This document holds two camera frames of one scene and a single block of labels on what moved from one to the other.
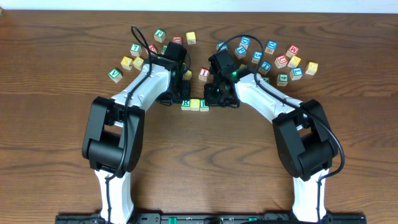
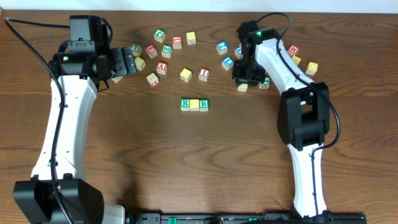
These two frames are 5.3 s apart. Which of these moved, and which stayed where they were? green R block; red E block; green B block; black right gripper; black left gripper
Moved: black left gripper; black right gripper
Stayed: green B block; green R block; red E block
